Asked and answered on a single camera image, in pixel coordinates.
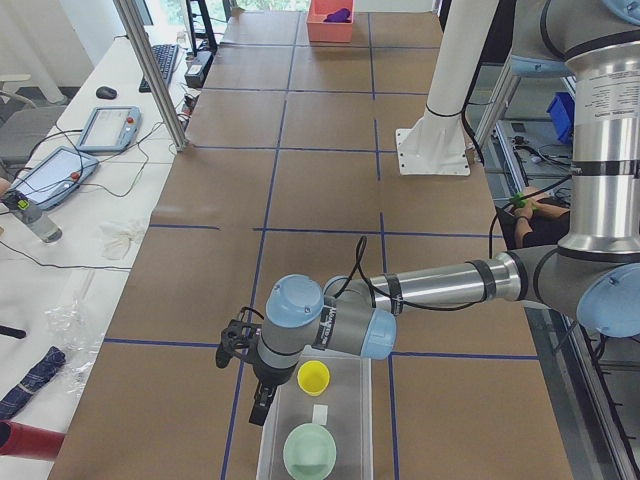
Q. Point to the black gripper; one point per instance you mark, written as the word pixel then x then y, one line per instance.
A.
pixel 268 375

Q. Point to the yellow plastic cup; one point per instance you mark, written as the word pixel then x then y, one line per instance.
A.
pixel 313 377

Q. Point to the mint green bowl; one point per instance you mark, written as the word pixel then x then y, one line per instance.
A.
pixel 309 452

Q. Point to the purple cloth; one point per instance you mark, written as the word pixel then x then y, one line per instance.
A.
pixel 342 15

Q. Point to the clear plastic storage box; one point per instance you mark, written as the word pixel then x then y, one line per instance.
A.
pixel 344 409

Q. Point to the black power box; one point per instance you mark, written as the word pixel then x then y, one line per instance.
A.
pixel 198 70

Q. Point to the crumpled clear plastic wrap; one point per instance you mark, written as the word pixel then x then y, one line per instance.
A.
pixel 79 336

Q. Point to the folded dark blue umbrella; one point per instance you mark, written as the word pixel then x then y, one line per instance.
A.
pixel 34 380

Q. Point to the red cylinder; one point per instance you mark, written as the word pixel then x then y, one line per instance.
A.
pixel 25 441

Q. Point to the clear water bottle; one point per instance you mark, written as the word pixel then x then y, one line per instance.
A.
pixel 32 216

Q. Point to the near teach pendant tablet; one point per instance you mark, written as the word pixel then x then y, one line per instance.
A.
pixel 56 177

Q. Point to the teach pendant tablet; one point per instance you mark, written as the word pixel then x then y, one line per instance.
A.
pixel 56 177
pixel 109 130

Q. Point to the far teach pendant tablet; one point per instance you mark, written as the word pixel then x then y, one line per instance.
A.
pixel 109 130

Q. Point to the green handheld object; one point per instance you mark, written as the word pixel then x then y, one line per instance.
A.
pixel 518 201

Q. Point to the seated person in black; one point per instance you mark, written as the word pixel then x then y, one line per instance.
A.
pixel 541 221

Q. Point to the black computer mouse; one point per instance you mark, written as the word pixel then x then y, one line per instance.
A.
pixel 106 93

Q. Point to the black keyboard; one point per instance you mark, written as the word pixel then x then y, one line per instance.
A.
pixel 166 56

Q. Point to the grey office chair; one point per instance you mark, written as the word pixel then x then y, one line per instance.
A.
pixel 25 128

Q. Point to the coral pink bin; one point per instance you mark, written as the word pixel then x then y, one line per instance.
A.
pixel 318 31

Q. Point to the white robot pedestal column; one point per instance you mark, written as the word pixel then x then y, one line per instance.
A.
pixel 435 145

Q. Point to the aluminium frame post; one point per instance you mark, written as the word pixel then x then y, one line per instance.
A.
pixel 132 22

